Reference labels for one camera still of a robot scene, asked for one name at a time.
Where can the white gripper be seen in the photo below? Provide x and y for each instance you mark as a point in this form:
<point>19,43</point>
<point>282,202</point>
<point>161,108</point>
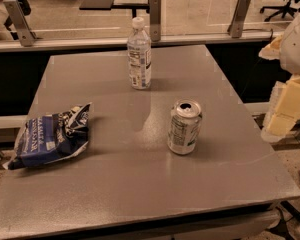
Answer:
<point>297,45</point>

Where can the green white 7up can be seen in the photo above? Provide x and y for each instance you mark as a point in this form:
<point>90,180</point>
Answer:
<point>185,125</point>

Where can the clear plastic water bottle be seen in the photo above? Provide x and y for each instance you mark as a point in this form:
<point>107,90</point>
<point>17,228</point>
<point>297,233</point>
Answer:
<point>139,55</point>

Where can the blue chip bag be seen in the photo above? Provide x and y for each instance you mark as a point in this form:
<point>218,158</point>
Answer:
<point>51,138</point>

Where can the right metal bracket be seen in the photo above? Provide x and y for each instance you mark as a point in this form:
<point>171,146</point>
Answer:
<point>235,29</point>

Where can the metal bracket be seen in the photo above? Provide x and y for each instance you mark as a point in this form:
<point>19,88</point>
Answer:
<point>25,35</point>
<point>235,29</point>
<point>155,20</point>

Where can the middle metal bracket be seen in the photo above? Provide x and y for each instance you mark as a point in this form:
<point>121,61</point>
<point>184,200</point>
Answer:
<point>155,20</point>

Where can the left metal bracket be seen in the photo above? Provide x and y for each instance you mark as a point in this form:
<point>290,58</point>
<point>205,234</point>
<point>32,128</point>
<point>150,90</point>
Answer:
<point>25,35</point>

